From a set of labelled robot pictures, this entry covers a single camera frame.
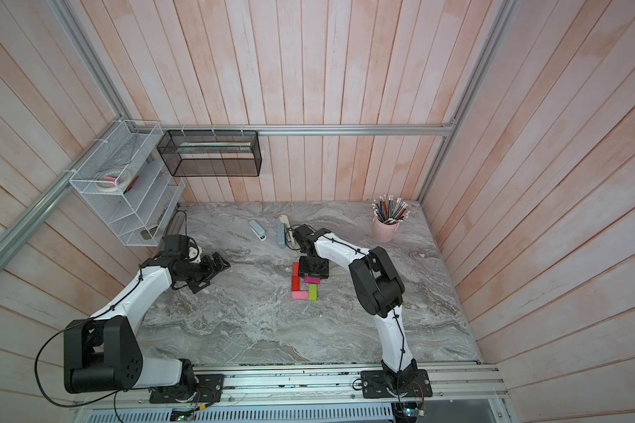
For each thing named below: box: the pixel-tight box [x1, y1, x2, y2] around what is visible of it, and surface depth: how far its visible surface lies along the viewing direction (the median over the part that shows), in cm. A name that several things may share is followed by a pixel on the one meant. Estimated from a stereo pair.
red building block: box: [291, 261, 301, 292], surface depth 95 cm
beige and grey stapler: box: [276, 214, 291, 249], surface depth 109 cm
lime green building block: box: [308, 283, 319, 303], surface depth 92 cm
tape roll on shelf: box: [95, 170, 123, 192], surface depth 75 cm
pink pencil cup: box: [371, 216, 400, 243], surface depth 106 cm
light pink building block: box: [291, 290, 309, 301], surface depth 93 cm
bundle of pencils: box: [372, 194, 411, 225], surface depth 103 cm
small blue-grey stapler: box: [248, 219, 268, 242], surface depth 110 cm
